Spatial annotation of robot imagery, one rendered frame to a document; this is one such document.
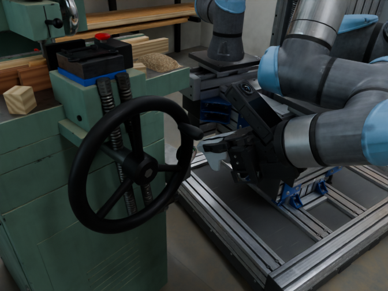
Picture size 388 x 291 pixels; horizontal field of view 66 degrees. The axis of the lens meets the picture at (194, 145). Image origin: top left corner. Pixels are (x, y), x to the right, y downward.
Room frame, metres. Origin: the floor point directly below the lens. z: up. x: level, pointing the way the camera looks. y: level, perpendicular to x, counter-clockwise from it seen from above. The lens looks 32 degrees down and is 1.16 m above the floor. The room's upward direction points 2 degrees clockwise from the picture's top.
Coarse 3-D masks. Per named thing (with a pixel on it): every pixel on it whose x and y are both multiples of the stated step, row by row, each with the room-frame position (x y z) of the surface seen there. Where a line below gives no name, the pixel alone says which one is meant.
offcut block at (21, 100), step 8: (16, 88) 0.52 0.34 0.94; (24, 88) 0.53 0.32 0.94; (8, 96) 0.50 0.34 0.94; (16, 96) 0.50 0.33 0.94; (24, 96) 0.51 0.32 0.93; (32, 96) 0.53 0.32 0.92; (8, 104) 0.50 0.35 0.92; (16, 104) 0.50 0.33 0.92; (24, 104) 0.50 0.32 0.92; (32, 104) 0.52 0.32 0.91; (16, 112) 0.50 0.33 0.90; (24, 112) 0.50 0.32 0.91
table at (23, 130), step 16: (160, 80) 0.74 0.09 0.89; (176, 80) 0.78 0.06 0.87; (0, 96) 0.57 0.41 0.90; (48, 96) 0.58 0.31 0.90; (0, 112) 0.50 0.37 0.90; (32, 112) 0.51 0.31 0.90; (48, 112) 0.52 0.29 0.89; (64, 112) 0.55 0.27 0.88; (0, 128) 0.46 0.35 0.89; (16, 128) 0.48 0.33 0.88; (32, 128) 0.50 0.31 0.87; (48, 128) 0.52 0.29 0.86; (64, 128) 0.51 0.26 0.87; (80, 128) 0.51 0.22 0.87; (0, 144) 0.45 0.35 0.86; (16, 144) 0.47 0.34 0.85
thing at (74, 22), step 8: (56, 0) 0.87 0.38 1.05; (64, 0) 0.84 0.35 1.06; (72, 0) 0.84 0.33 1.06; (64, 8) 0.85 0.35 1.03; (72, 8) 0.83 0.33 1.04; (64, 16) 0.85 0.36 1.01; (72, 16) 0.83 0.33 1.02; (64, 24) 0.86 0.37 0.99; (72, 24) 0.83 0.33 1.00; (72, 32) 0.84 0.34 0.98
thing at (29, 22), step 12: (12, 0) 0.69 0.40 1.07; (24, 0) 0.70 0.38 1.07; (36, 0) 0.71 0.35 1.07; (12, 12) 0.69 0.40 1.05; (24, 12) 0.64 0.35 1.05; (36, 12) 0.65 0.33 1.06; (48, 12) 0.67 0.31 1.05; (60, 12) 0.69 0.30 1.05; (12, 24) 0.71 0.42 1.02; (24, 24) 0.66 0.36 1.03; (36, 24) 0.64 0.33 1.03; (36, 36) 0.64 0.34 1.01; (48, 36) 0.66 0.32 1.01; (60, 36) 0.68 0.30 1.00
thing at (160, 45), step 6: (144, 42) 0.91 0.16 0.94; (150, 42) 0.92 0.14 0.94; (156, 42) 0.93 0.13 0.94; (162, 42) 0.95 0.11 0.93; (168, 42) 0.97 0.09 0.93; (132, 48) 0.87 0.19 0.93; (138, 48) 0.88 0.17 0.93; (144, 48) 0.90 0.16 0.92; (150, 48) 0.92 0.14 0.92; (156, 48) 0.93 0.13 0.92; (162, 48) 0.95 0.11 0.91; (168, 48) 0.97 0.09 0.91; (132, 54) 0.87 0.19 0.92; (138, 54) 0.88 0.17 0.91; (144, 54) 0.90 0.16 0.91
